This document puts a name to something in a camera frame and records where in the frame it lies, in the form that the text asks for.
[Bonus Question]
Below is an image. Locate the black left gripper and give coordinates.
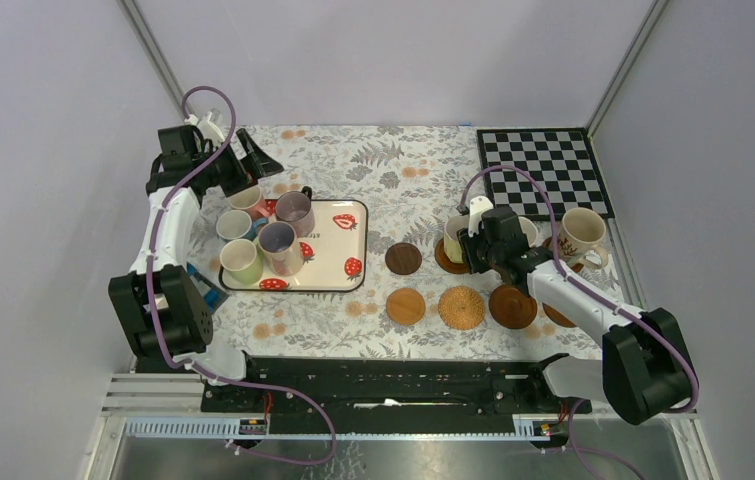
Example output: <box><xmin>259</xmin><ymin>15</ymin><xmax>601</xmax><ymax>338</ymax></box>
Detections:
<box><xmin>193</xmin><ymin>128</ymin><xmax>282</xmax><ymax>196</ymax></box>

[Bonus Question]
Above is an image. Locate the white cup pink front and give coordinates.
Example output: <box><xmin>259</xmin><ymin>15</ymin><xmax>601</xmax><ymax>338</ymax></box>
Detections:
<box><xmin>518</xmin><ymin>216</ymin><xmax>539</xmax><ymax>247</ymax></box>

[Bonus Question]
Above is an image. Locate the white cup yellow handle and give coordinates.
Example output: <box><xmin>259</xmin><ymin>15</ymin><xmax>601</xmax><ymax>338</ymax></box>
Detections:
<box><xmin>443</xmin><ymin>215</ymin><xmax>468</xmax><ymax>264</ymax></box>

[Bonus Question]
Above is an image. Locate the brown ridged wooden coaster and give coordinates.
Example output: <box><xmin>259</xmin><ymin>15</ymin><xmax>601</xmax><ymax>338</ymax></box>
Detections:
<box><xmin>488</xmin><ymin>285</ymin><xmax>538</xmax><ymax>329</ymax></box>

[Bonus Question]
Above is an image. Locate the purple cup dark handle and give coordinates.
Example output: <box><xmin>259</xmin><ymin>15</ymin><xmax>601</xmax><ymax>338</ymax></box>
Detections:
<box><xmin>275</xmin><ymin>186</ymin><xmax>315</xmax><ymax>237</ymax></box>

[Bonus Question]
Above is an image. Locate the woven rattan coaster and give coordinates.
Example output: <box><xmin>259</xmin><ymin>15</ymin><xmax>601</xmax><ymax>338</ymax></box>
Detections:
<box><xmin>438</xmin><ymin>286</ymin><xmax>486</xmax><ymax>331</ymax></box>

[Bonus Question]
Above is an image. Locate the large cream cup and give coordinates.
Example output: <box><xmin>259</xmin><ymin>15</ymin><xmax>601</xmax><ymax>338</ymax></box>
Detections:
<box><xmin>551</xmin><ymin>207</ymin><xmax>609</xmax><ymax>270</ymax></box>

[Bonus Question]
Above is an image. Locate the dark walnut coaster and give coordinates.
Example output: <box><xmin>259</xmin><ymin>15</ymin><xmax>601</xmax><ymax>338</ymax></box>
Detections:
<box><xmin>384</xmin><ymin>242</ymin><xmax>422</xmax><ymax>275</ymax></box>

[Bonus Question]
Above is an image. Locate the black white chessboard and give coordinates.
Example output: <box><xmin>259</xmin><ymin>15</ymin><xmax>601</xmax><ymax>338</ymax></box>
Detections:
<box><xmin>477</xmin><ymin>128</ymin><xmax>615</xmax><ymax>221</ymax></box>

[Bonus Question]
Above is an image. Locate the light bamboo coaster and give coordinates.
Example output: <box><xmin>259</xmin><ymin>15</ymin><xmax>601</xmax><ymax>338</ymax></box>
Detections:
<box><xmin>386</xmin><ymin>288</ymin><xmax>426</xmax><ymax>326</ymax></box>

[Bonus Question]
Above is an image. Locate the cream tray with black rim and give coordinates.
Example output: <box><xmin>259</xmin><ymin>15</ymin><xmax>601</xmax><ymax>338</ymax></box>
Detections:
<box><xmin>217</xmin><ymin>199</ymin><xmax>368</xmax><ymax>293</ymax></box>

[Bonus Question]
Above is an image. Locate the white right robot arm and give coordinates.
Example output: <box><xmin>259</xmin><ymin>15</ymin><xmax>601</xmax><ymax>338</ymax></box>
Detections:
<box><xmin>457</xmin><ymin>203</ymin><xmax>700</xmax><ymax>425</ymax></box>

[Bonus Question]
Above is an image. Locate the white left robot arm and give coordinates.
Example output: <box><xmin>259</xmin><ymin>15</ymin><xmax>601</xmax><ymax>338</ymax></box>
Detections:
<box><xmin>108</xmin><ymin>125</ymin><xmax>284</xmax><ymax>411</ymax></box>

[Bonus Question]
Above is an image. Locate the lilac cup centre front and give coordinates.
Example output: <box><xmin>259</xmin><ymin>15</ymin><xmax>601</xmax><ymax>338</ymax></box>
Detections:
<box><xmin>258</xmin><ymin>222</ymin><xmax>305</xmax><ymax>277</ymax></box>

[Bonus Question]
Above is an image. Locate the white cup green body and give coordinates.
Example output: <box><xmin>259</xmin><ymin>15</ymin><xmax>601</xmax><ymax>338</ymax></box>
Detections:
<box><xmin>219</xmin><ymin>239</ymin><xmax>264</xmax><ymax>285</ymax></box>

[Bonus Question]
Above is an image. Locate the blue block puzzle box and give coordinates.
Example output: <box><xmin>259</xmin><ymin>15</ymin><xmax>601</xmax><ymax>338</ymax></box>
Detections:
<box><xmin>186</xmin><ymin>263</ymin><xmax>229</xmax><ymax>313</ymax></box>

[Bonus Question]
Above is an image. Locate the floral tablecloth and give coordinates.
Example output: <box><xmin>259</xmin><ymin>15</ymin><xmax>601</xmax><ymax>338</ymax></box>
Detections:
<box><xmin>213</xmin><ymin>126</ymin><xmax>601</xmax><ymax>360</ymax></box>

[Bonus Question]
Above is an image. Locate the white cup pink handle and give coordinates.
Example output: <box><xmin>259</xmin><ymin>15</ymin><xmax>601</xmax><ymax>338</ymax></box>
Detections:
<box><xmin>227</xmin><ymin>185</ymin><xmax>271</xmax><ymax>220</ymax></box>

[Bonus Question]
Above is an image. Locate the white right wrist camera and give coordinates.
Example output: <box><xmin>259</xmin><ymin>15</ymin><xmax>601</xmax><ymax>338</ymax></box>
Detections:
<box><xmin>458</xmin><ymin>196</ymin><xmax>494</xmax><ymax>237</ymax></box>

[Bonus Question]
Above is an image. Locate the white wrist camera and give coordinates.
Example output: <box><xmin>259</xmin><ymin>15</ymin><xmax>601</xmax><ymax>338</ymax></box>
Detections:
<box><xmin>458</xmin><ymin>196</ymin><xmax>494</xmax><ymax>237</ymax></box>
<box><xmin>184</xmin><ymin>108</ymin><xmax>226</xmax><ymax>147</ymax></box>

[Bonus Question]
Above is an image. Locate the white cup blue handle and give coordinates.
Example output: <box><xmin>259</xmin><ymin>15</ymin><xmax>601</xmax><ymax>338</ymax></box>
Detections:
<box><xmin>215</xmin><ymin>210</ymin><xmax>268</xmax><ymax>242</ymax></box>

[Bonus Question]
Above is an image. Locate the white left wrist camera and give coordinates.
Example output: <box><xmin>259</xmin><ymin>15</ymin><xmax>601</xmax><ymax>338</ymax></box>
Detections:
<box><xmin>184</xmin><ymin>108</ymin><xmax>226</xmax><ymax>147</ymax></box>

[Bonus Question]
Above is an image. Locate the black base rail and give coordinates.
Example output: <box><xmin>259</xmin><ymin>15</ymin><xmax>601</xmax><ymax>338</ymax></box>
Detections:
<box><xmin>201</xmin><ymin>356</ymin><xmax>592</xmax><ymax>436</ymax></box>

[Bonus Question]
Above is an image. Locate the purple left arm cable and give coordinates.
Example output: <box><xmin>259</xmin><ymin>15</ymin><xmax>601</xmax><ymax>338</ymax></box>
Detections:
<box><xmin>145</xmin><ymin>86</ymin><xmax>340</xmax><ymax>467</ymax></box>

